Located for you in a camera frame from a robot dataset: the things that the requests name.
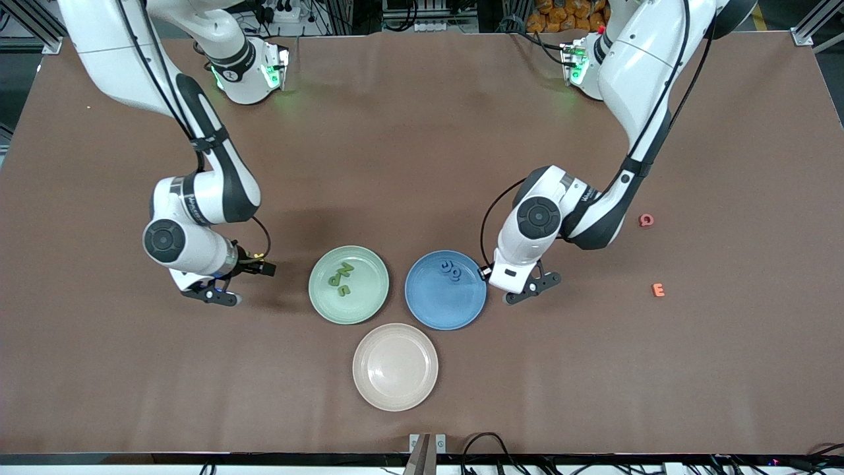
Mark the blue plate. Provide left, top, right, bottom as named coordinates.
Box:
left=404, top=250, right=487, bottom=331

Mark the brown table mat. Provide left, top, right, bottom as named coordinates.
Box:
left=0, top=32, right=844, bottom=456

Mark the green plate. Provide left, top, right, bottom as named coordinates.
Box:
left=309, top=245, right=390, bottom=325

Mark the pink plate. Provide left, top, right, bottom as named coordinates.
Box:
left=352, top=323, right=439, bottom=412

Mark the grey mounting pole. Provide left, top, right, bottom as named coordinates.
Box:
left=404, top=433, right=433, bottom=475

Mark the orange mesh bag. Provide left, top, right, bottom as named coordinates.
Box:
left=527, top=0, right=611, bottom=34

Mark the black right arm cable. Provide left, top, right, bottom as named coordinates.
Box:
left=115, top=0, right=272, bottom=261

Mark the black cable loop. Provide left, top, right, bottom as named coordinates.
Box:
left=462, top=432, right=525, bottom=475

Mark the metal clamp bracket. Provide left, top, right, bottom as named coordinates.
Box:
left=409, top=433, right=447, bottom=456

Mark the black base cable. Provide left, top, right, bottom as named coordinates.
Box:
left=504, top=16, right=568, bottom=67

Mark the aluminium frame profile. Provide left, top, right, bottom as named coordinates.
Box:
left=791, top=0, right=844, bottom=53
left=0, top=0, right=65, bottom=55

